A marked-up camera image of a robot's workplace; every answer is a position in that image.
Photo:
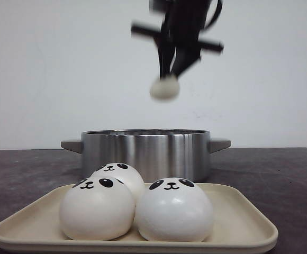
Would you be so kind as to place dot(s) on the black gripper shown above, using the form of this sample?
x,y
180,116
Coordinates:
x,y
183,22

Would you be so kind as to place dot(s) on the panda bun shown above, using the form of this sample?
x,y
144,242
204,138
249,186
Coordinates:
x,y
126,174
165,89
174,209
97,208

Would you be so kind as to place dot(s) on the beige rectangular tray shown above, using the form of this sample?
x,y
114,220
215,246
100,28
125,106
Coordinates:
x,y
239,227

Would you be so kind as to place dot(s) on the stainless steel pot grey handles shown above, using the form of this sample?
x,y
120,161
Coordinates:
x,y
154,153

